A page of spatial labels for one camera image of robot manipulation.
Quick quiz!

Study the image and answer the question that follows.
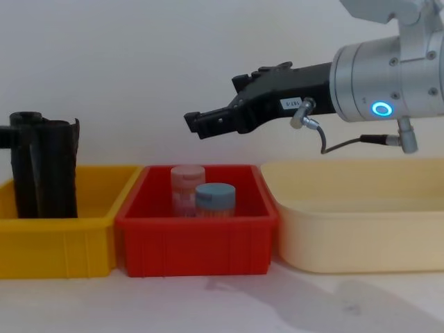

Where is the yellow plastic bin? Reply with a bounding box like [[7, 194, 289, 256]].
[[0, 165, 144, 280]]

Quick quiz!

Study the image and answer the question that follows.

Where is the cream plastic tub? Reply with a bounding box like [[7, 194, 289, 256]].
[[259, 158, 444, 275]]

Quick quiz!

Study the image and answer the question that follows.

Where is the clear jar with pink lid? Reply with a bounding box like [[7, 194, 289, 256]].
[[170, 165, 207, 218]]

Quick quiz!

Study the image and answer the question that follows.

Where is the thin dark gripper cable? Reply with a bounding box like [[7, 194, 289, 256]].
[[290, 97, 400, 155]]

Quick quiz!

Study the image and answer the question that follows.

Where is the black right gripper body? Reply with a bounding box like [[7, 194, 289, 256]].
[[230, 61, 336, 135]]

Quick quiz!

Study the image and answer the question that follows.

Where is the red plastic bin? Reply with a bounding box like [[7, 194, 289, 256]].
[[114, 164, 279, 279]]

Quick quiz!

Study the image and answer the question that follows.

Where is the clear jar with blue lid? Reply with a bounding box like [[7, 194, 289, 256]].
[[194, 182, 237, 219]]

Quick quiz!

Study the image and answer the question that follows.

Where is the black upright cylindrical object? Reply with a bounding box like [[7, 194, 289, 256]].
[[0, 110, 81, 220]]

